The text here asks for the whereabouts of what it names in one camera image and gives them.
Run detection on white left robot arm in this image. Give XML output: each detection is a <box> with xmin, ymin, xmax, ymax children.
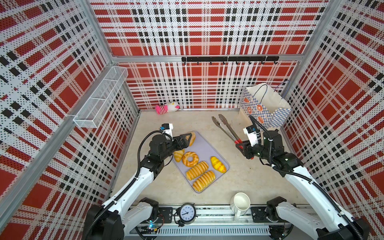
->
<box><xmin>82</xmin><ymin>130</ymin><xmax>193</xmax><ymax>240</ymax></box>

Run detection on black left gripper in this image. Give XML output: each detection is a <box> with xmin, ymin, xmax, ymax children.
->
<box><xmin>160</xmin><ymin>133</ymin><xmax>192</xmax><ymax>160</ymax></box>

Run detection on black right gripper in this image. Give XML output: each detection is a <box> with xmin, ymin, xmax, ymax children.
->
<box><xmin>235</xmin><ymin>140</ymin><xmax>271</xmax><ymax>162</ymax></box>

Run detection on steel tongs red handles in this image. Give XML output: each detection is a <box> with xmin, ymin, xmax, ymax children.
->
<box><xmin>212</xmin><ymin>114</ymin><xmax>242</xmax><ymax>144</ymax></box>

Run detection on upper ridged fake bread roll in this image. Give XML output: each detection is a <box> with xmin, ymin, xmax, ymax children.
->
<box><xmin>186</xmin><ymin>161</ymin><xmax>209</xmax><ymax>181</ymax></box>

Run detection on pink white plush toy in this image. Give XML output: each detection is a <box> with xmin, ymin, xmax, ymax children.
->
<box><xmin>155</xmin><ymin>102</ymin><xmax>180</xmax><ymax>115</ymax></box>

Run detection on sesame fake bread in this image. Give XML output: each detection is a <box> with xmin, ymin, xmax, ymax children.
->
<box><xmin>186</xmin><ymin>132</ymin><xmax>196</xmax><ymax>147</ymax></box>

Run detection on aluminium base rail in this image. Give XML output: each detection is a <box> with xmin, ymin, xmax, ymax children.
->
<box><xmin>141</xmin><ymin>206</ymin><xmax>287</xmax><ymax>236</ymax></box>

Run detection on white mug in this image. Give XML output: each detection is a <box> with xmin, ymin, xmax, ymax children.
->
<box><xmin>230</xmin><ymin>193</ymin><xmax>251</xmax><ymax>222</ymax></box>

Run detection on ring shaped fake bread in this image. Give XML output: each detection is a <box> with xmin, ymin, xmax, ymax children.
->
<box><xmin>182</xmin><ymin>152</ymin><xmax>199</xmax><ymax>168</ymax></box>

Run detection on lower ridged fake bread roll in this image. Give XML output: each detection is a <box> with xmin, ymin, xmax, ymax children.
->
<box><xmin>193</xmin><ymin>171</ymin><xmax>216</xmax><ymax>192</ymax></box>

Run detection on white wire mesh basket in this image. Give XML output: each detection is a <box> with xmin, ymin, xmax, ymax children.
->
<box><xmin>74</xmin><ymin>66</ymin><xmax>128</xmax><ymax>129</ymax></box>

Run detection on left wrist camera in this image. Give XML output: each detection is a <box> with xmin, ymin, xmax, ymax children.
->
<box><xmin>160</xmin><ymin>124</ymin><xmax>173</xmax><ymax>139</ymax></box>

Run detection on black round clock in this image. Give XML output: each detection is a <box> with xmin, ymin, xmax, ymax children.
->
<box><xmin>174</xmin><ymin>203</ymin><xmax>197</xmax><ymax>227</ymax></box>

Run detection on yellow fake bread loaf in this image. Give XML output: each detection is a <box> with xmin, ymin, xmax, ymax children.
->
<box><xmin>211</xmin><ymin>157</ymin><xmax>227</xmax><ymax>174</ymax></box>

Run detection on lilac plastic tray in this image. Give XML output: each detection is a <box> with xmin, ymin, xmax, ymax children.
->
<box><xmin>172</xmin><ymin>132</ymin><xmax>230</xmax><ymax>193</ymax></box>

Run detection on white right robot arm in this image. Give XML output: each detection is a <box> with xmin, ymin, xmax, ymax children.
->
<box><xmin>236</xmin><ymin>116</ymin><xmax>370</xmax><ymax>240</ymax></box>

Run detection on blue checkered paper bag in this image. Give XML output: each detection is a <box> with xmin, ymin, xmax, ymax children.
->
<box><xmin>240</xmin><ymin>83</ymin><xmax>292</xmax><ymax>128</ymax></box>

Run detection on fake croissant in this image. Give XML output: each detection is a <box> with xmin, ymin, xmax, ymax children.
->
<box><xmin>174</xmin><ymin>150</ymin><xmax>185</xmax><ymax>163</ymax></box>

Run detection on black hook rail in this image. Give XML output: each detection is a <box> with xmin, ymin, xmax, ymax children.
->
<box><xmin>181</xmin><ymin>56</ymin><xmax>280</xmax><ymax>63</ymax></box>

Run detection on ridged fake bread roll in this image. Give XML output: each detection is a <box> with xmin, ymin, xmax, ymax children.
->
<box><xmin>193</xmin><ymin>171</ymin><xmax>216</xmax><ymax>192</ymax></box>
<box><xmin>186</xmin><ymin>161</ymin><xmax>209</xmax><ymax>181</ymax></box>

